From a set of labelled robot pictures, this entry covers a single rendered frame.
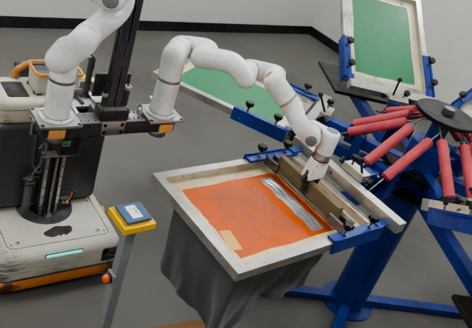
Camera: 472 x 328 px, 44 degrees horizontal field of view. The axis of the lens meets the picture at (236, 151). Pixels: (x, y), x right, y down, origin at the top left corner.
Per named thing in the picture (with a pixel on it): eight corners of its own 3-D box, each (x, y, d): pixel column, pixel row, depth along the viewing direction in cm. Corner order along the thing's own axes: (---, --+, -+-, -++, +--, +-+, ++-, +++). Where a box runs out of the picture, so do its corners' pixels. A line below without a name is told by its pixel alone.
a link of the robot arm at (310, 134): (279, 100, 238) (308, 138, 244) (276, 113, 227) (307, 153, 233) (296, 89, 235) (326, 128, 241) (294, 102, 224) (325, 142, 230)
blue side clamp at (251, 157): (246, 172, 262) (251, 159, 259) (240, 166, 265) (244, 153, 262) (293, 164, 281) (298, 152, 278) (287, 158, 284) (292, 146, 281)
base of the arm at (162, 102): (137, 101, 246) (145, 68, 239) (164, 100, 254) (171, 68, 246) (153, 121, 236) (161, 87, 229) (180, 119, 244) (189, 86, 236)
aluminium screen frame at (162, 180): (234, 281, 199) (238, 274, 197) (149, 180, 233) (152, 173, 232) (377, 234, 248) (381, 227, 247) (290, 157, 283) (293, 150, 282)
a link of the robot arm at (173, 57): (153, 80, 232) (162, 43, 224) (162, 69, 243) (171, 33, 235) (177, 88, 232) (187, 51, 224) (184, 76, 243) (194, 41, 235)
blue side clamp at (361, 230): (331, 255, 229) (337, 241, 226) (322, 246, 232) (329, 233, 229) (378, 239, 248) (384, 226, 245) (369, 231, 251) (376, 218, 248)
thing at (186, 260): (210, 343, 229) (242, 263, 208) (153, 266, 256) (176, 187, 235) (216, 341, 231) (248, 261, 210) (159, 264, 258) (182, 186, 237)
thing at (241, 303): (215, 340, 230) (247, 261, 210) (210, 333, 232) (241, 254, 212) (297, 307, 259) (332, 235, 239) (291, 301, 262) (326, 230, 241)
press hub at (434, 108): (348, 336, 330) (461, 134, 264) (301, 286, 354) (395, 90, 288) (390, 315, 355) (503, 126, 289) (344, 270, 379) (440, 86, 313)
